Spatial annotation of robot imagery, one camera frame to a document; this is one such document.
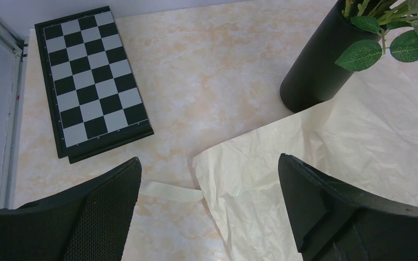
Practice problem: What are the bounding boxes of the black cylindrical vase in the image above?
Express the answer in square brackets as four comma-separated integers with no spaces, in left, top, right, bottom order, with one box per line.
[280,1,380,113]

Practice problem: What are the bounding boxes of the cream ribbon bow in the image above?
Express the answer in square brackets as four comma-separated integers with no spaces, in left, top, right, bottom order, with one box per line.
[139,181,204,202]

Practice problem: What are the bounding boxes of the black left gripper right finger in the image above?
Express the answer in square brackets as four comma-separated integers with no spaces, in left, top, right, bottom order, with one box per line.
[278,154,418,260]

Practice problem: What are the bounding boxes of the pink orange blue flowers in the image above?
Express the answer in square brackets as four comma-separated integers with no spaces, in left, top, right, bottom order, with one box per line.
[335,0,418,72]

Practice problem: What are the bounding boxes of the orange paper bouquet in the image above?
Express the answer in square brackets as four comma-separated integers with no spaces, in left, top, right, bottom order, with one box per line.
[193,61,418,260]

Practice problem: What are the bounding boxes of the black grey chessboard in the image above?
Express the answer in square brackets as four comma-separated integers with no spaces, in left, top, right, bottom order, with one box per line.
[35,6,153,163]

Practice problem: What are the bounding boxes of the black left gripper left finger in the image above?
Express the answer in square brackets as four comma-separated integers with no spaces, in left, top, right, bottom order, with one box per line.
[0,157,142,260]

